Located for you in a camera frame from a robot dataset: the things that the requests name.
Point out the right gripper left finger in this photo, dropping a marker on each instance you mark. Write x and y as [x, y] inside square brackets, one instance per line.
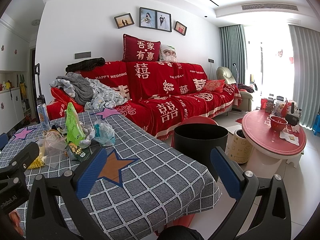
[44, 219]

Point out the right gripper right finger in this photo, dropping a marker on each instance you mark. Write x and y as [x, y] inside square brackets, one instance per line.
[272, 219]

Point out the yellow foam fruit net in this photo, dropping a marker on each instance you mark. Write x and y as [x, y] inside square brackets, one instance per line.
[40, 161]

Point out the dark green snack wrapper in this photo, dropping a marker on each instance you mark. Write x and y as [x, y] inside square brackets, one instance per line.
[75, 152]

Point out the white plastic bag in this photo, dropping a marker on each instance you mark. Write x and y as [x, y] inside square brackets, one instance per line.
[89, 132]

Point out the black round trash bin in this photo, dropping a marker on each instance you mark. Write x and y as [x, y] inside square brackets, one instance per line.
[201, 154]

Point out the red round coffee table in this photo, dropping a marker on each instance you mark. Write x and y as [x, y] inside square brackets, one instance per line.
[256, 126]

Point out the beige cylindrical bin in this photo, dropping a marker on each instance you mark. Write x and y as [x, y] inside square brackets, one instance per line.
[240, 149]

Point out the tall blue drink can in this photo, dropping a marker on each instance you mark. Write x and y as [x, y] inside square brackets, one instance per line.
[43, 117]

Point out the green snack bag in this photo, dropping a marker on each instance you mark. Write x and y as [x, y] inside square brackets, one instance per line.
[75, 133]

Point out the upright vacuum cleaner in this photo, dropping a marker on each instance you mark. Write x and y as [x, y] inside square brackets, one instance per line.
[40, 99]

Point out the red bowl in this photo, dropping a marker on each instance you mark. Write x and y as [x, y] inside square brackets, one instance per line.
[277, 123]

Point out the clear teal plastic bag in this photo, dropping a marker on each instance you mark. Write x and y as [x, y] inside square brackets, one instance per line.
[104, 133]

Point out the grey checked star tablecloth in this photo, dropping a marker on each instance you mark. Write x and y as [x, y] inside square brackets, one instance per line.
[154, 183]

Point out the grey blanket pile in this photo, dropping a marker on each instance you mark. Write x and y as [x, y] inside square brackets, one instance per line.
[90, 93]

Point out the red plastic stool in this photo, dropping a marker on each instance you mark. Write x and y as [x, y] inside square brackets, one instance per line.
[197, 121]

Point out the black clothing on sofa back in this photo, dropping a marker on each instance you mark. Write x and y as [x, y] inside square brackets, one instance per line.
[86, 65]

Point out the small red cushion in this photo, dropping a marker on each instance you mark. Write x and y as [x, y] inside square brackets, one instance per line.
[214, 86]

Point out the beige armchair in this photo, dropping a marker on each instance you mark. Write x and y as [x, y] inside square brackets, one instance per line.
[243, 94]

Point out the red wedding sofa cover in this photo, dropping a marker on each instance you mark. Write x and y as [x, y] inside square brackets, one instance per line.
[160, 95]

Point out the teal curtain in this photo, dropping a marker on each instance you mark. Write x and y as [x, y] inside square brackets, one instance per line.
[233, 50]

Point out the red embroidered square pillow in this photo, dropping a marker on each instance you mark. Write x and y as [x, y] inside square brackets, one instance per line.
[136, 49]

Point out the white wall cabinet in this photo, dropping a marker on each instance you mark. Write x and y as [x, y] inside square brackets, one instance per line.
[14, 67]

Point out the left small photo frame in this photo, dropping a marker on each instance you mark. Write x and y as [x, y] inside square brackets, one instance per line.
[124, 20]

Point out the small photo frame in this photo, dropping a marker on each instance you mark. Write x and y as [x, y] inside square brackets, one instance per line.
[124, 20]
[180, 28]

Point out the right small photo frame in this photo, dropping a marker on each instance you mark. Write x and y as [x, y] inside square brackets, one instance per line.
[180, 28]

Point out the double wedding photo frame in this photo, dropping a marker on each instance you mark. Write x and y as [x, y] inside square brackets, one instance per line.
[154, 19]

